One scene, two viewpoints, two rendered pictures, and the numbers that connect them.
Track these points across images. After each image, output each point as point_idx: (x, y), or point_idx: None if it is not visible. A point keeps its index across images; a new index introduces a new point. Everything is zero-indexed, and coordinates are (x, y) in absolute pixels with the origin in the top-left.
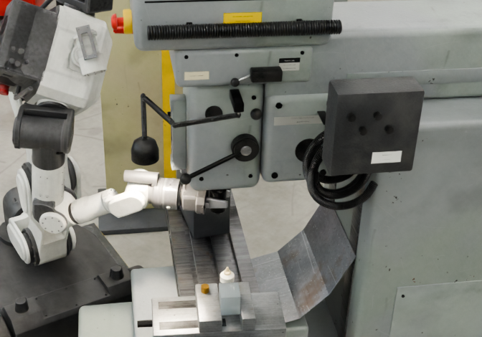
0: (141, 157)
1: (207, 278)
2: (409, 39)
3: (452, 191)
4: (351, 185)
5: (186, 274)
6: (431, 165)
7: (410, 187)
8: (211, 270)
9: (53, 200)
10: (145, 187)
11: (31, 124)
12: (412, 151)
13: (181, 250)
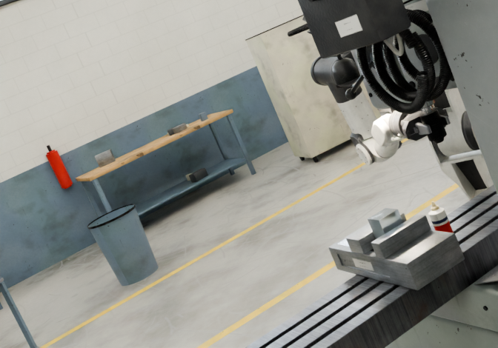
0: (333, 76)
1: (459, 223)
2: None
3: None
4: (436, 84)
5: (450, 217)
6: (496, 41)
7: (488, 80)
8: (473, 217)
9: (359, 132)
10: (388, 115)
11: (319, 62)
12: (365, 13)
13: (479, 198)
